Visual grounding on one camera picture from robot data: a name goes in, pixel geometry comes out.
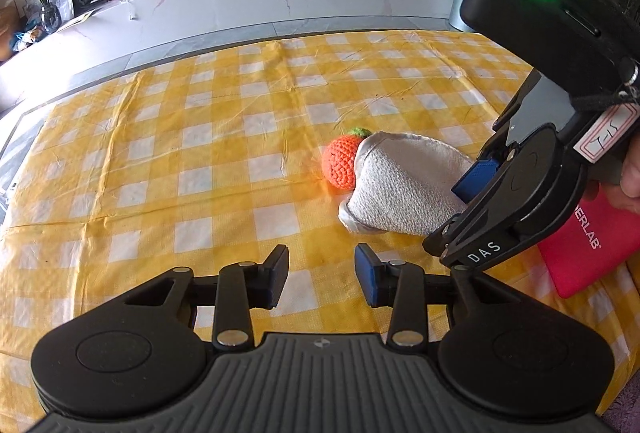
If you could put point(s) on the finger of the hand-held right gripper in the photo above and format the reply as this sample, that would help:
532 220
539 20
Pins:
475 180
475 245

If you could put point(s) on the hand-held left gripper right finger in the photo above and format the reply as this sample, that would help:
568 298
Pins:
367 275

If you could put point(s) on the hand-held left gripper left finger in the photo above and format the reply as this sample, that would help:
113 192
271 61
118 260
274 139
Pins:
277 275

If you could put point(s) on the white towel cloth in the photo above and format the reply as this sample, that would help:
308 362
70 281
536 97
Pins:
400 188

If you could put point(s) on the red box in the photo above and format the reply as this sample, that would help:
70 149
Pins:
590 253

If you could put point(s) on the person's right hand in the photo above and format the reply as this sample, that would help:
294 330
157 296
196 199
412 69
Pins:
631 173

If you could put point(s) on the orange crocheted ball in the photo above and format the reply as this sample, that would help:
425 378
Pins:
340 160

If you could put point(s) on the yellow checkered tablecloth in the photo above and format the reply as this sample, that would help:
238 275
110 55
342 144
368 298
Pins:
175 138

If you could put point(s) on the white marble cabinet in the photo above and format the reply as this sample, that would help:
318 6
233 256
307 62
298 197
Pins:
250 8

